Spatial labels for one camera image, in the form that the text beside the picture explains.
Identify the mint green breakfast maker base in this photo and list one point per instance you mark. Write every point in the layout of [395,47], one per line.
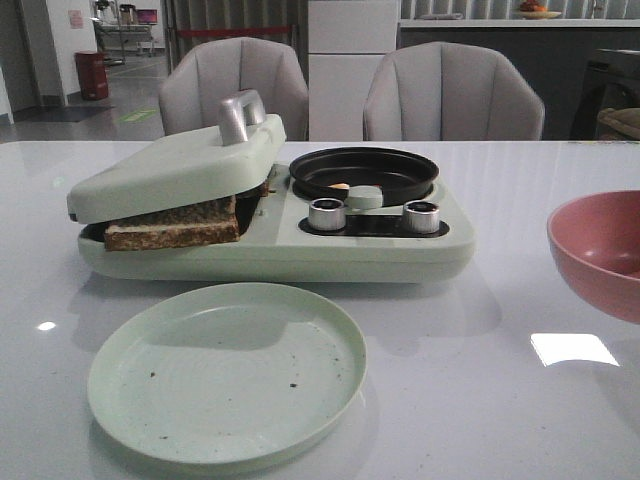
[275,249]

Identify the white refrigerator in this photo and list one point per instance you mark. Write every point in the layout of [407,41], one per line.
[346,42]

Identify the black round frying pan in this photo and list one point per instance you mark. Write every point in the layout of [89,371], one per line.
[402,176]

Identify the white bread slice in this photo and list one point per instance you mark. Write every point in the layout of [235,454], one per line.
[266,188]
[204,223]

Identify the left silver control knob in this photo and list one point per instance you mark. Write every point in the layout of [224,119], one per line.
[327,214]

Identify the left grey upholstered chair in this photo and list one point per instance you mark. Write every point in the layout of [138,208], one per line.
[189,98]

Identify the pink plastic bowl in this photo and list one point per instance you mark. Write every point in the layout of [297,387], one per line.
[594,241]

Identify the fruit plate on counter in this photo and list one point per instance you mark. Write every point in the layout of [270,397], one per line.
[535,10]

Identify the grey upholstered chair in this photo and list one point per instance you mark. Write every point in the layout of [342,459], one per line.
[189,98]
[450,92]

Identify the right silver control knob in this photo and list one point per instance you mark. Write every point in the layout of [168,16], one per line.
[421,217]

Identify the orange shrimp piece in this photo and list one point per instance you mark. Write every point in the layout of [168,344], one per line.
[340,186]

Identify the mint green sandwich maker lid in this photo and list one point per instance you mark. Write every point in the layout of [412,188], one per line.
[182,169]

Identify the silver control knob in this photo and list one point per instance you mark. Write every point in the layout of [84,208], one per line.
[421,217]
[327,214]

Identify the red belt barrier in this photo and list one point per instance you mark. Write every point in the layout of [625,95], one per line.
[235,32]

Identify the right grey upholstered chair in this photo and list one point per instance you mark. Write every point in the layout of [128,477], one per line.
[450,92]

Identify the mint green round plate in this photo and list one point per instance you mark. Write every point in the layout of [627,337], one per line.
[233,376]

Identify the grey kitchen counter cabinet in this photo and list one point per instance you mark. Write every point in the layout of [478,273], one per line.
[577,66]

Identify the red trash bin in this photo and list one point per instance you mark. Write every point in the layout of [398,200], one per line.
[92,75]

